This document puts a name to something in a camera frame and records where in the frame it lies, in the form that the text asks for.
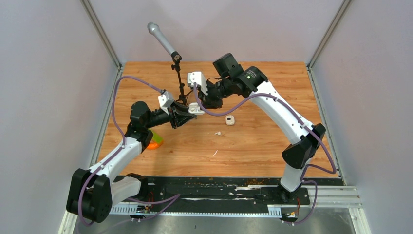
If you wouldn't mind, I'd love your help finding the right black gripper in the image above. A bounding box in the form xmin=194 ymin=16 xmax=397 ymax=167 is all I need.
xmin=198 ymin=77 xmax=233 ymax=109

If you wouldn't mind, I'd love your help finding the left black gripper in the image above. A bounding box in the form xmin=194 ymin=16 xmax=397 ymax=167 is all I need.
xmin=145 ymin=100 xmax=197 ymax=129

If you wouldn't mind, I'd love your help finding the white earbud charging case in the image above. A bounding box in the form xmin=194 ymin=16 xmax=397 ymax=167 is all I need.
xmin=188 ymin=102 xmax=205 ymax=116

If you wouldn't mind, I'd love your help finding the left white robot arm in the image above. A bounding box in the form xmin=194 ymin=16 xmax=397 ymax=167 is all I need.
xmin=66 ymin=100 xmax=196 ymax=223

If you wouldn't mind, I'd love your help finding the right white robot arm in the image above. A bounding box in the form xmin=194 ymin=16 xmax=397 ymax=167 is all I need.
xmin=187 ymin=53 xmax=326 ymax=204

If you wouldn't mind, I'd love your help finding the small beige charging case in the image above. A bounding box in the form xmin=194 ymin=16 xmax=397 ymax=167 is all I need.
xmin=225 ymin=115 xmax=235 ymax=126

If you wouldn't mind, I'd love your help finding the green block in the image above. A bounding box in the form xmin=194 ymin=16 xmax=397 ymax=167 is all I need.
xmin=151 ymin=131 xmax=164 ymax=144

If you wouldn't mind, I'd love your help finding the black tripod microphone stand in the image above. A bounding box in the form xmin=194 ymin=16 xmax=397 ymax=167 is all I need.
xmin=171 ymin=51 xmax=188 ymax=106

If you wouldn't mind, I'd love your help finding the grey microphone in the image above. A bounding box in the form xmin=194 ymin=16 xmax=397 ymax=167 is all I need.
xmin=147 ymin=22 xmax=179 ymax=60

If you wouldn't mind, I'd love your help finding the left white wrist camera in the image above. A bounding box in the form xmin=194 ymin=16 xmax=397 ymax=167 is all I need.
xmin=158 ymin=90 xmax=174 ymax=115

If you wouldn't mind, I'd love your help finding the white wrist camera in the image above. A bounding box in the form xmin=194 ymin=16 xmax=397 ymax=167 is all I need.
xmin=187 ymin=71 xmax=208 ymax=95
xmin=158 ymin=90 xmax=174 ymax=115

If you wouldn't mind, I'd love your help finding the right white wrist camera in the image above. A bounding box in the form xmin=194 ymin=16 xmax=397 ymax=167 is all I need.
xmin=187 ymin=71 xmax=208 ymax=95

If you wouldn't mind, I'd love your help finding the orange ring toy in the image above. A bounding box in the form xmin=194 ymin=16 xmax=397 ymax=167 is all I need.
xmin=147 ymin=141 xmax=164 ymax=150

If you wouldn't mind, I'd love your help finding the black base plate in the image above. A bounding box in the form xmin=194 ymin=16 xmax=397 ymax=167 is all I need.
xmin=110 ymin=175 xmax=312 ymax=215

